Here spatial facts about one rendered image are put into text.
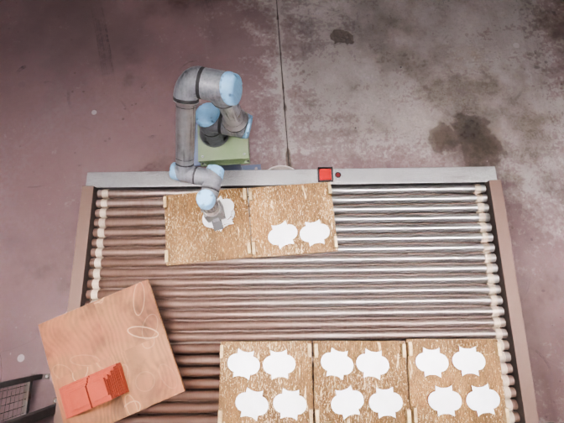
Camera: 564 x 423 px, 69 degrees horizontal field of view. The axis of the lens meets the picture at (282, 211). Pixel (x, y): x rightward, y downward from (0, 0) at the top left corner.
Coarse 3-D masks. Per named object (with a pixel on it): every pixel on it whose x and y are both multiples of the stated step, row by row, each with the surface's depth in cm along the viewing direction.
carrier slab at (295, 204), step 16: (256, 192) 204; (272, 192) 204; (288, 192) 204; (304, 192) 204; (320, 192) 204; (256, 208) 202; (272, 208) 202; (288, 208) 202; (304, 208) 202; (320, 208) 202; (256, 224) 200; (272, 224) 200; (304, 224) 200; (256, 240) 198; (256, 256) 196; (272, 256) 197
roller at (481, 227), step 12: (96, 228) 203; (108, 228) 202; (120, 228) 202; (132, 228) 202; (144, 228) 202; (156, 228) 202; (336, 228) 200; (348, 228) 200; (360, 228) 200; (372, 228) 200; (384, 228) 200; (396, 228) 200; (408, 228) 200; (420, 228) 200; (432, 228) 200; (444, 228) 200; (456, 228) 200; (468, 228) 200; (480, 228) 200
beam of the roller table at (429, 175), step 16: (96, 176) 209; (112, 176) 209; (128, 176) 209; (144, 176) 209; (160, 176) 209; (224, 176) 209; (240, 176) 208; (256, 176) 208; (272, 176) 208; (288, 176) 208; (304, 176) 208; (352, 176) 208; (368, 176) 208; (384, 176) 208; (400, 176) 208; (416, 176) 207; (432, 176) 207; (448, 176) 207; (464, 176) 207; (480, 176) 207; (496, 176) 207
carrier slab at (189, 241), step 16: (224, 192) 204; (240, 192) 204; (176, 208) 202; (192, 208) 202; (240, 208) 202; (176, 224) 200; (192, 224) 200; (240, 224) 200; (176, 240) 198; (192, 240) 198; (208, 240) 198; (224, 240) 198; (240, 240) 198; (176, 256) 196; (192, 256) 196; (208, 256) 196; (224, 256) 196; (240, 256) 196
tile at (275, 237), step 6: (276, 228) 198; (282, 228) 198; (288, 228) 198; (294, 228) 198; (270, 234) 198; (276, 234) 198; (282, 234) 197; (288, 234) 197; (294, 234) 197; (270, 240) 197; (276, 240) 197; (282, 240) 197; (288, 240) 197; (282, 246) 196
